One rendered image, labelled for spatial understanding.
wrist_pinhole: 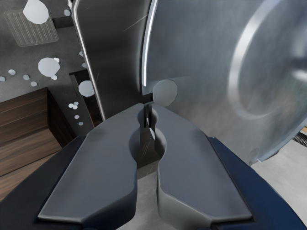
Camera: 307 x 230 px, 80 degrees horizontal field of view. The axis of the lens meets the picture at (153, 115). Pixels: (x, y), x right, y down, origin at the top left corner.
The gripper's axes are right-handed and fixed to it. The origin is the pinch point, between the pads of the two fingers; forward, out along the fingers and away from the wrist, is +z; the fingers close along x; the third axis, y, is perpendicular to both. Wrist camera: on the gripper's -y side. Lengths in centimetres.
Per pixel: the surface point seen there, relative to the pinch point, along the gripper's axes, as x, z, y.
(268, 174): 124, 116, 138
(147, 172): 0.3, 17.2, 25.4
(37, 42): -36, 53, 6
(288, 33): 11.9, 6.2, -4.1
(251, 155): 13.9, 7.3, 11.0
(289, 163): 126, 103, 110
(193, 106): 3.8, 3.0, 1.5
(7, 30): -51, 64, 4
